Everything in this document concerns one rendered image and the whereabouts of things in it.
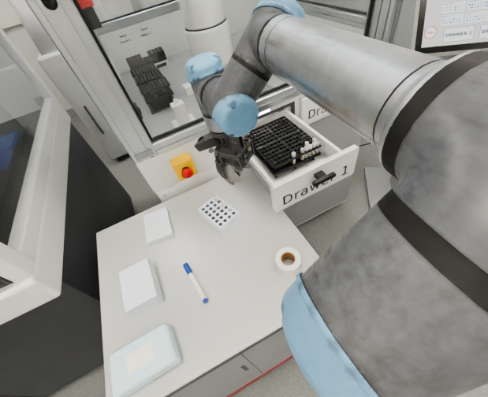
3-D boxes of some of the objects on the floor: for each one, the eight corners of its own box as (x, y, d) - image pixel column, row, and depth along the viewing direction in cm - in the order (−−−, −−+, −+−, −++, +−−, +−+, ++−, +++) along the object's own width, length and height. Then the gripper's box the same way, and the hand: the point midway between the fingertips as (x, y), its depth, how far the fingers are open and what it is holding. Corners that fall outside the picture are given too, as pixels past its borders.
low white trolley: (322, 344, 120) (345, 288, 62) (206, 417, 109) (106, 431, 52) (265, 251, 157) (246, 164, 99) (174, 300, 146) (95, 232, 89)
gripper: (228, 143, 55) (245, 199, 71) (251, 113, 59) (262, 172, 76) (198, 136, 58) (221, 191, 75) (222, 109, 63) (239, 165, 80)
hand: (233, 176), depth 76 cm, fingers open, 3 cm apart
